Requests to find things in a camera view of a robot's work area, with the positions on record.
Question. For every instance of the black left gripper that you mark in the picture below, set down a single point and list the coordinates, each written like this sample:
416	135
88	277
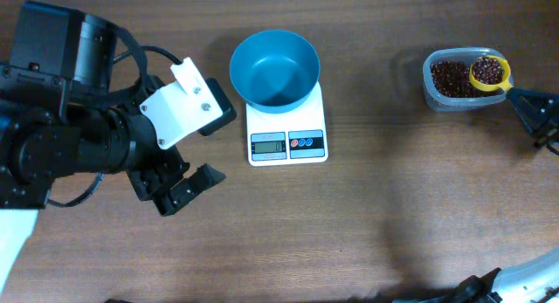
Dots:
179	161

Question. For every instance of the yellow measuring scoop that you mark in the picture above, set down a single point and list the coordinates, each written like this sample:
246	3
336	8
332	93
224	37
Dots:
490	73

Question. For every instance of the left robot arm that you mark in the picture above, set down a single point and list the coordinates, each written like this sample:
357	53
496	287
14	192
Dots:
77	97

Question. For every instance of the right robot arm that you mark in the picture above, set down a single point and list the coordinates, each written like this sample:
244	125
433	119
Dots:
535	280

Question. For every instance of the white digital kitchen scale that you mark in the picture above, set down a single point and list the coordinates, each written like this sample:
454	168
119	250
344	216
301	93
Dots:
295	137

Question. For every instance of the blue plastic bowl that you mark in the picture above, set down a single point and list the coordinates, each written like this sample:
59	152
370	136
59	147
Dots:
275	71

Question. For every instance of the red adzuki beans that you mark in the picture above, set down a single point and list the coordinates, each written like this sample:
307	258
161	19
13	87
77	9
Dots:
451	79

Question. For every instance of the clear plastic container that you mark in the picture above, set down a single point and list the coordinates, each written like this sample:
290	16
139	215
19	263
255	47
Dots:
467	55

